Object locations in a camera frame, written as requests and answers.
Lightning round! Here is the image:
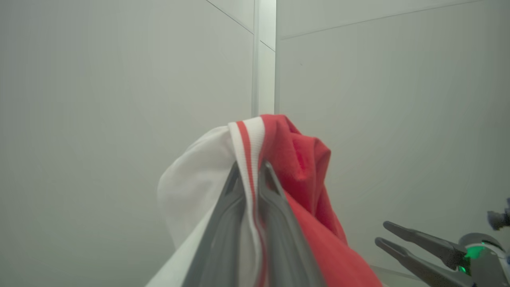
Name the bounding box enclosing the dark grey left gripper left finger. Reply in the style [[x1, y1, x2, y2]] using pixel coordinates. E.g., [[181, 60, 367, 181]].
[[182, 161, 246, 287]]

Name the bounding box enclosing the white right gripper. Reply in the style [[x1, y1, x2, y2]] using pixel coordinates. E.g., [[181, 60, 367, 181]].
[[375, 221, 510, 287]]

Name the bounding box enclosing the red and white jersey shirt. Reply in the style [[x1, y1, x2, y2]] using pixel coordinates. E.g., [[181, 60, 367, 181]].
[[145, 114, 383, 287]]

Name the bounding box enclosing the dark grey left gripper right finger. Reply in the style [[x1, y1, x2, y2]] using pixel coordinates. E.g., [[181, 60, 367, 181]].
[[258, 161, 327, 287]]

